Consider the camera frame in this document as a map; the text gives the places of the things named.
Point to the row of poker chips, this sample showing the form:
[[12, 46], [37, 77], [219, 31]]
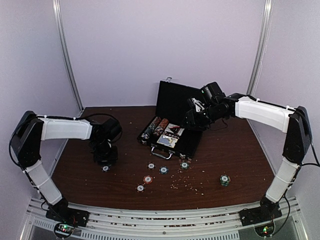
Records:
[[151, 127], [161, 127]]

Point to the red poker chip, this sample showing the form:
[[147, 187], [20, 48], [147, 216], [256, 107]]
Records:
[[147, 179]]

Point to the blue white chip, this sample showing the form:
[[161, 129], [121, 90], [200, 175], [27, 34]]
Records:
[[106, 168]]

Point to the black poker set case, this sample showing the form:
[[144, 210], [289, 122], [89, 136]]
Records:
[[172, 105]]

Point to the left row of poker chips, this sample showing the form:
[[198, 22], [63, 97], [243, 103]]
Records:
[[151, 127]]

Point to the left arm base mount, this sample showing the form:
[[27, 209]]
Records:
[[67, 218]]

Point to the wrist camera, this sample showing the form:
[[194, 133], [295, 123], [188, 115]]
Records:
[[111, 130], [212, 93]]

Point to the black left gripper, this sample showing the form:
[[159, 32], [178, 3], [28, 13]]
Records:
[[112, 159]]

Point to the green poker chip stack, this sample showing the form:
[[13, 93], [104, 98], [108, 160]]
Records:
[[224, 180]]

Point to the right aluminium frame post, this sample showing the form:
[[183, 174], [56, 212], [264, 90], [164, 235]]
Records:
[[261, 47]]

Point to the teal chip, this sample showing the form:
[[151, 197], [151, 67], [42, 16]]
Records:
[[184, 165]]

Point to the blue yellow card deck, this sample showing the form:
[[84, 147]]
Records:
[[167, 141]]

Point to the right row of poker chips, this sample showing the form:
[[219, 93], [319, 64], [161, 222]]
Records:
[[161, 127]]

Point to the left aluminium frame post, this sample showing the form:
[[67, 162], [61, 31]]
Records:
[[65, 53]]

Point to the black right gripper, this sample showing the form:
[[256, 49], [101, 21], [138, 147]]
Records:
[[192, 121]]

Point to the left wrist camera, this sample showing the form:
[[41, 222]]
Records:
[[111, 130]]

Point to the blue green 50 chip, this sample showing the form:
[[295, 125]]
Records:
[[163, 170]]

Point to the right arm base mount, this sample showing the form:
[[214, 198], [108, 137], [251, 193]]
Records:
[[262, 217]]

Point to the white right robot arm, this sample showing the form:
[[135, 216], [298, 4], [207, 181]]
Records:
[[293, 122]]

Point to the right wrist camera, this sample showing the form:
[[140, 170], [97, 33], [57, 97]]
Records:
[[212, 93]]

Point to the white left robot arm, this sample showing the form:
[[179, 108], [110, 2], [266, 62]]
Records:
[[26, 143]]

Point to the aluminium frame post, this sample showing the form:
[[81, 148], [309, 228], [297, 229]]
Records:
[[261, 47], [65, 53]]

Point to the white card deck box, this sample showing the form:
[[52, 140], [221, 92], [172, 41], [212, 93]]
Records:
[[167, 128]]

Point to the brown black 100 chip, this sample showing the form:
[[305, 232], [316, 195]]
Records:
[[140, 188]]

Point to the triangular all-in button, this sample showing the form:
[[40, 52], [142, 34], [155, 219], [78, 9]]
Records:
[[177, 130]]

